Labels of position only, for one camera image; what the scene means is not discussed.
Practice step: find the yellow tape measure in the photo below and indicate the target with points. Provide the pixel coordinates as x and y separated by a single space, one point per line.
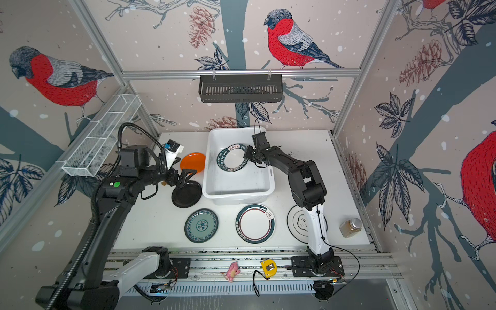
269 268

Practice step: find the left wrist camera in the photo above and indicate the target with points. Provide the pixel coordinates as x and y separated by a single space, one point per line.
171 151

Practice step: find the white wire mesh shelf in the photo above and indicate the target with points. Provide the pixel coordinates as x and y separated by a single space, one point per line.
93 151

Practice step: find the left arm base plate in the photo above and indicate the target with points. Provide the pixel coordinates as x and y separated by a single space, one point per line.
179 268

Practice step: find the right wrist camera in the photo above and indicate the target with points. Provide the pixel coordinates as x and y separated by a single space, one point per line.
260 141

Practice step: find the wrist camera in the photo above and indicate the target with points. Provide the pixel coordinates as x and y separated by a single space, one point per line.
171 151
260 141

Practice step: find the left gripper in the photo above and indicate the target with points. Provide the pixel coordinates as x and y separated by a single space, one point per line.
174 179

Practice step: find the glass jar brown contents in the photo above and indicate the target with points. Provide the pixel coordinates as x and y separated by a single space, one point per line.
351 227

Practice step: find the orange plate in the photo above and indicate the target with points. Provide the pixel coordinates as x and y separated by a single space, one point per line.
194 161

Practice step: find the green rim lettered plate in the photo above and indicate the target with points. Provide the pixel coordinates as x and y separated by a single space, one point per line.
231 159

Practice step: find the aluminium horizontal frame bar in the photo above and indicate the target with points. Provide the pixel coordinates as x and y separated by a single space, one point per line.
191 75

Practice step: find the white plastic bin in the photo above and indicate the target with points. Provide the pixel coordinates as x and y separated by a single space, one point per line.
250 185

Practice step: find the white plate black flower outline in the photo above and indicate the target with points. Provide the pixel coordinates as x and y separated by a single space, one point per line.
297 224

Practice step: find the pink toy figure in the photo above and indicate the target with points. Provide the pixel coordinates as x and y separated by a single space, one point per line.
232 272

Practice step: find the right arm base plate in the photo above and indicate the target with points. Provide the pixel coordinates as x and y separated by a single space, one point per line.
305 267

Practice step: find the small circuit board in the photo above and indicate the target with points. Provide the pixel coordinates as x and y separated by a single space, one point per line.
161 288

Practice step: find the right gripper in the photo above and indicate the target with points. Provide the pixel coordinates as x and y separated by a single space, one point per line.
250 154

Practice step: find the black hanging wall basket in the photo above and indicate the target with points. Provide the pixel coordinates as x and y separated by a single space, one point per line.
261 88

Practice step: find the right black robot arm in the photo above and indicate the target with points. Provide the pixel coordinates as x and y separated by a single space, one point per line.
308 192

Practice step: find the green patterned plate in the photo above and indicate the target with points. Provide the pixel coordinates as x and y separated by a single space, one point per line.
201 226

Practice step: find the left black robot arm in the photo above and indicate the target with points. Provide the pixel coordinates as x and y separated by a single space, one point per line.
82 284

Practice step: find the white plate green red rim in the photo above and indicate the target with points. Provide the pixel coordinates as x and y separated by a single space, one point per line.
255 224

